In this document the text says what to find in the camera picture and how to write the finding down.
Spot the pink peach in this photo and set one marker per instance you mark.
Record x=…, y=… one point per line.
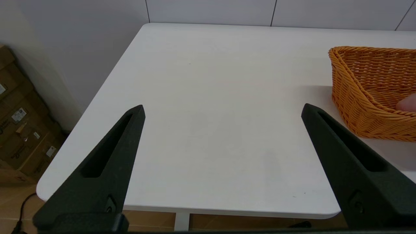
x=408, y=104

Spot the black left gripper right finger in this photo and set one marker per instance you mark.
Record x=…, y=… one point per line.
x=328, y=152

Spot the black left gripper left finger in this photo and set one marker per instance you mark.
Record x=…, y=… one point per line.
x=125, y=156

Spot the brown cardboard boxes stack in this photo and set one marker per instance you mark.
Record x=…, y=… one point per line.
x=22, y=130

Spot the orange wicker basket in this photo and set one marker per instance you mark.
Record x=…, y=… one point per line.
x=357, y=104

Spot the white table leg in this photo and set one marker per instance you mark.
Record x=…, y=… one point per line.
x=182, y=222

